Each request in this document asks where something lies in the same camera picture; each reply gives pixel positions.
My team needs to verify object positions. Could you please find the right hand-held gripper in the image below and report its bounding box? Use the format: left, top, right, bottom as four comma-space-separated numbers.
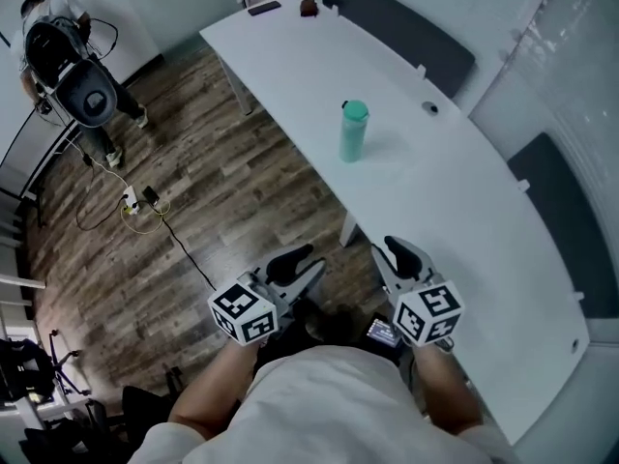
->
370, 235, 465, 347

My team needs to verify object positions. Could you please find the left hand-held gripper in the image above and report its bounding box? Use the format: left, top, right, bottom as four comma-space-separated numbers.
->
207, 243, 328, 345

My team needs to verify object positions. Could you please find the teal water bottle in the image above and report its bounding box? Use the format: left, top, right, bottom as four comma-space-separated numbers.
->
338, 113, 367, 163

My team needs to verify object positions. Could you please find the green round plastic cap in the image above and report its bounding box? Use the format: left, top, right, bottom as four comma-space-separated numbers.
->
340, 99, 369, 121

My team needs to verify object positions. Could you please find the person's right forearm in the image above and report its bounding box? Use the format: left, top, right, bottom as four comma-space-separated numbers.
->
413, 343, 485, 437

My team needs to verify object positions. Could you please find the person's left forearm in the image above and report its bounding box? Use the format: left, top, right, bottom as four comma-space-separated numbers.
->
168, 340, 262, 442

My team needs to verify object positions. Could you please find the person's left black shoe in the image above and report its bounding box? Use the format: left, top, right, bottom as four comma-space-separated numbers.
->
289, 300, 323, 337

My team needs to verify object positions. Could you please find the person's black shoe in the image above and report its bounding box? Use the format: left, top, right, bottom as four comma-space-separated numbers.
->
328, 306, 362, 342
289, 300, 323, 337

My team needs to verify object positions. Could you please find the white table leg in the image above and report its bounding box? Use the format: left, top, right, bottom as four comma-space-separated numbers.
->
220, 55, 253, 116
339, 210, 359, 248

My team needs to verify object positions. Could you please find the small black display device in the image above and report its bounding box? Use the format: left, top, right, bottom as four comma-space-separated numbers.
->
366, 317, 402, 350

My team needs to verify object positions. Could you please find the person's right black shoe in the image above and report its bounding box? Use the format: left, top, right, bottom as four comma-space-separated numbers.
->
328, 306, 362, 342

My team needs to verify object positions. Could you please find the person's white t-shirt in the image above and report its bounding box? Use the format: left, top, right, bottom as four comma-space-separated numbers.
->
128, 344, 521, 464

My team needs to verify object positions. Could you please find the dark desk partition panel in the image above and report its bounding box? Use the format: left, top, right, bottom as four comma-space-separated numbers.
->
321, 0, 478, 100
507, 131, 619, 321

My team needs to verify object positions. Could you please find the white power strip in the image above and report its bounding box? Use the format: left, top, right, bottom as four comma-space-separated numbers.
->
121, 185, 141, 216

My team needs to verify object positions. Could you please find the black office chair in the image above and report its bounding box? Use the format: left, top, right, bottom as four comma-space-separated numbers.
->
86, 364, 185, 464

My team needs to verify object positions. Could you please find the white shelf unit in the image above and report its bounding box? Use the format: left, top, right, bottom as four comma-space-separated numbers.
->
0, 200, 47, 308

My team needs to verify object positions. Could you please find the whiteboard on black stand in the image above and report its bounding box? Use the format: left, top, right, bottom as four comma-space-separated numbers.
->
0, 103, 83, 226

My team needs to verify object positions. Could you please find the black chair with star base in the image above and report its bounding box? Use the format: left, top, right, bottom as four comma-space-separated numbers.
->
0, 329, 93, 405

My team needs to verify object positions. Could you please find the long black floor cable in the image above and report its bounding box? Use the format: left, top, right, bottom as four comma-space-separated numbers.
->
157, 205, 218, 292

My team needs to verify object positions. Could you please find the yellow cable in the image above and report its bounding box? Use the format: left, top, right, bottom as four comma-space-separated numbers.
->
123, 199, 171, 235

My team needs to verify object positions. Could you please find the white cable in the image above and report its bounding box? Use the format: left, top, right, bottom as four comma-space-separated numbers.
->
62, 132, 130, 192

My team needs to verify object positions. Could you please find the thin black cable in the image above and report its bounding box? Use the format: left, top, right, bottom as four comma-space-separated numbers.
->
74, 152, 130, 231

